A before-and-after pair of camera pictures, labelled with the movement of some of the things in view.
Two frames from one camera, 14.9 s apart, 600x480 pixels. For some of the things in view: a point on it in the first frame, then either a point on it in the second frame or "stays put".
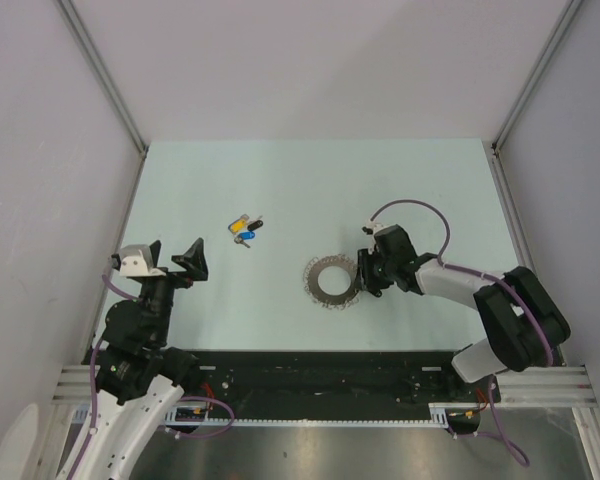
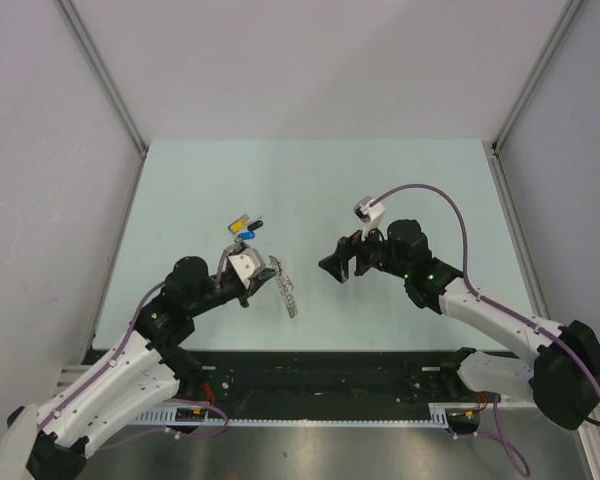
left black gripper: (195, 265) → (264, 275)
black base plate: (327, 384) stays put
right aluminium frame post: (557, 33) stays put
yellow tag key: (239, 225) stays put
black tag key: (254, 225) stays put
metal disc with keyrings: (333, 302) → (286, 286)
